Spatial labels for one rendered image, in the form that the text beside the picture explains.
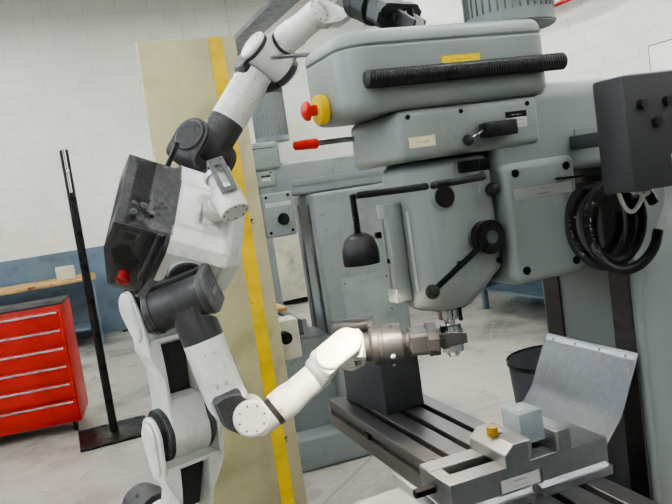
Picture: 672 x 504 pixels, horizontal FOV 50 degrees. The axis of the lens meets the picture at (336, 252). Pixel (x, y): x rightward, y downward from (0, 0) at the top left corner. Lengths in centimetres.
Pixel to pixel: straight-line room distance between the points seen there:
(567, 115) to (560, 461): 72
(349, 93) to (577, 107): 53
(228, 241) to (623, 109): 86
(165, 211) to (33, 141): 884
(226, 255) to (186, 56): 172
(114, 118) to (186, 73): 733
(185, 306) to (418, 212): 52
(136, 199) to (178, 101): 158
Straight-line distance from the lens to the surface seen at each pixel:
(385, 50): 142
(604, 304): 178
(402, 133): 142
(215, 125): 181
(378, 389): 195
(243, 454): 336
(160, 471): 202
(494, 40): 155
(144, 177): 168
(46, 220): 1038
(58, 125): 1046
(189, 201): 167
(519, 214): 155
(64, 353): 592
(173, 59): 321
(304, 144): 157
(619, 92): 141
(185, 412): 198
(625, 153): 141
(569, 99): 166
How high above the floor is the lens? 161
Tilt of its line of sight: 6 degrees down
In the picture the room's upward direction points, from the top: 8 degrees counter-clockwise
